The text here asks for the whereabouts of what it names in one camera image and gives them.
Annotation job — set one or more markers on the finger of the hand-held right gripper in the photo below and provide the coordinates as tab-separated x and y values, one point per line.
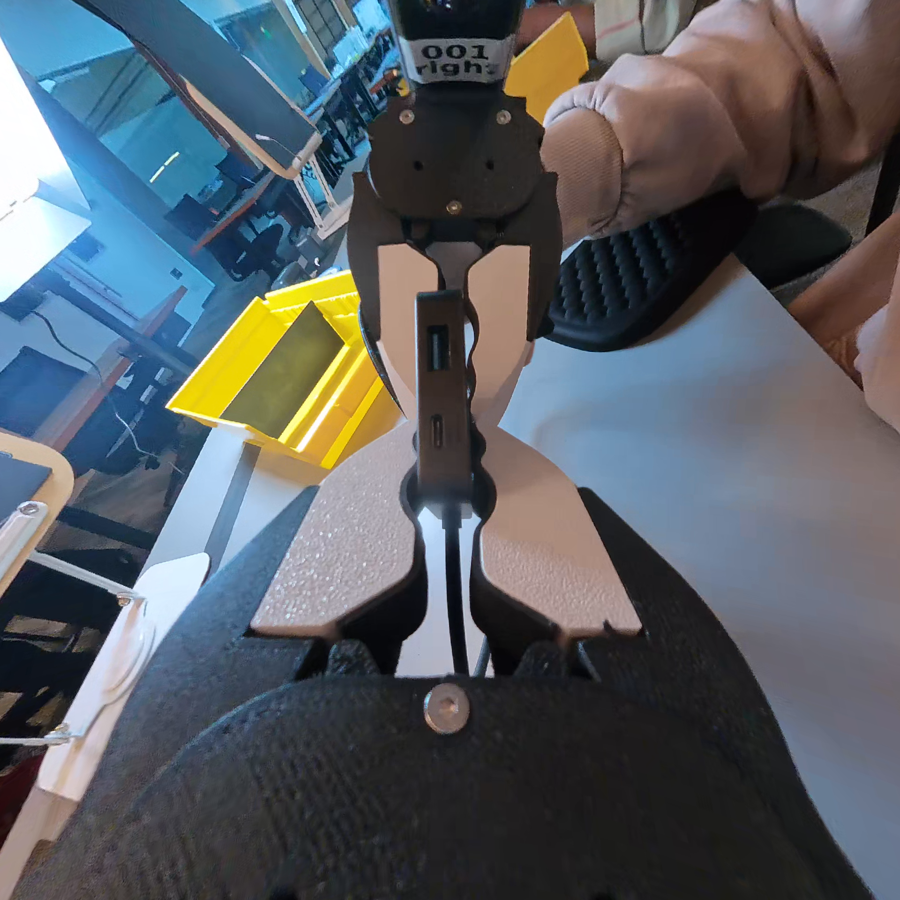
503	316
397	316

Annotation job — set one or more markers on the black bin divider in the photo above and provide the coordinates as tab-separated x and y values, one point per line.
288	372

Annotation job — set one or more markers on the black office chair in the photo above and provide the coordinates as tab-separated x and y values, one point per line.
257	249

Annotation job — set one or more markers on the black mesh cushion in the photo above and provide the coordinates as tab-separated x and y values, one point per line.
633	281

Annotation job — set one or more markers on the black board with wooden rim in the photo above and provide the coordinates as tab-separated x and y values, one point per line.
28	478

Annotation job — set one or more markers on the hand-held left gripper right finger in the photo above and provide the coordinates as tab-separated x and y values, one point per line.
555	555

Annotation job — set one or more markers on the yellow plastic bin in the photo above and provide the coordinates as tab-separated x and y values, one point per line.
548	63
211	394

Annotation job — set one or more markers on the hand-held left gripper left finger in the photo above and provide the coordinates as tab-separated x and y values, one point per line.
344	555

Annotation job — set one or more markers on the white stand base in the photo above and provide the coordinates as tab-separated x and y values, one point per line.
147	597

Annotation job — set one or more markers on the person's right forearm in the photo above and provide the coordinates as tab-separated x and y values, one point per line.
703	105

